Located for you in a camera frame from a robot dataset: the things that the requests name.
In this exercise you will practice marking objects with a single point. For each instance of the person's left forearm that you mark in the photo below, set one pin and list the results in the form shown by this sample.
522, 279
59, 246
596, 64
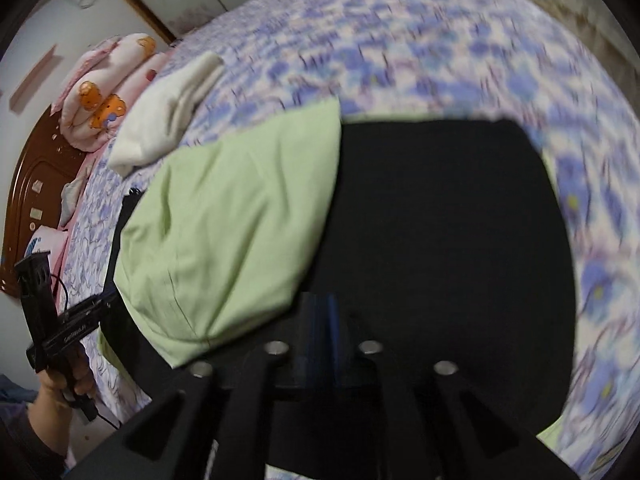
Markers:
40, 430

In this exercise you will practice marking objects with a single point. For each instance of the blue cat print blanket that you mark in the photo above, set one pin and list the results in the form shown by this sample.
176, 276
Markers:
400, 35

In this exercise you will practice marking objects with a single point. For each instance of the pink bear print quilt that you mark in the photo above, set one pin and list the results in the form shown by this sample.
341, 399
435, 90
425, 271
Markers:
115, 80

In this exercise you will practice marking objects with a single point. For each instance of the green and black jacket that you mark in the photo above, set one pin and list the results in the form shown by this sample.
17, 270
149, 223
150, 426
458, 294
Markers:
225, 235

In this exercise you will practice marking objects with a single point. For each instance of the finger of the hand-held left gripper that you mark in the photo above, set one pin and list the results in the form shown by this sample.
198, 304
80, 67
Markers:
102, 304

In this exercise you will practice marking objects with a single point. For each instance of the brown wooden headboard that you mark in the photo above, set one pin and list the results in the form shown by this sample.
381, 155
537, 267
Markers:
30, 185

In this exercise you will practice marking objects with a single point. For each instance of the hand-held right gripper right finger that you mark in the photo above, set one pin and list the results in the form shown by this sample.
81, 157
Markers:
345, 355

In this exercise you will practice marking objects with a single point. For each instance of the person's left hand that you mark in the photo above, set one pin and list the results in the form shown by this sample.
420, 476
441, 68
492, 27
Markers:
75, 370

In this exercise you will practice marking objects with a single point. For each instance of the white and blue pillow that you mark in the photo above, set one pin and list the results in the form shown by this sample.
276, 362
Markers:
45, 247

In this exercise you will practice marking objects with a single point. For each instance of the grey white crumpled cloth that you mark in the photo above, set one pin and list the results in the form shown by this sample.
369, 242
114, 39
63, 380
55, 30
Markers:
72, 197

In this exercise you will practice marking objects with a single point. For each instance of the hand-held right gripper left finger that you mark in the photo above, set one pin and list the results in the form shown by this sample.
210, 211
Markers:
310, 350

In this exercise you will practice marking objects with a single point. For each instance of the white folded cloth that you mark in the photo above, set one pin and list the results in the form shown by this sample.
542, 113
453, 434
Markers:
160, 115

